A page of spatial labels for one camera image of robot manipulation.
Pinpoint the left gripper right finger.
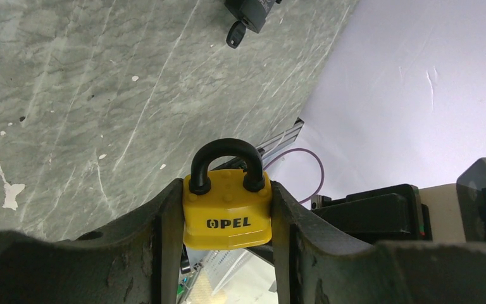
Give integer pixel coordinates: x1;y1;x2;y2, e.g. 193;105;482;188
271;182;486;303

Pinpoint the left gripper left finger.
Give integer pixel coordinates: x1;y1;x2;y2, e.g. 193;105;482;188
0;179;184;303

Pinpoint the small yellow padlock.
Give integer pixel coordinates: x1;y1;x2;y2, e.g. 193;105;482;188
182;138;273;250

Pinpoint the black head key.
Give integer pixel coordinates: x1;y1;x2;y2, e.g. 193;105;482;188
226;20;246;49

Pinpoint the black padlock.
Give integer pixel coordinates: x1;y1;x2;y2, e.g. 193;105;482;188
224;0;283;34

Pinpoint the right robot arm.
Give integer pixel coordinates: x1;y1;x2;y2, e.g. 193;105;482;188
311;158;486;244

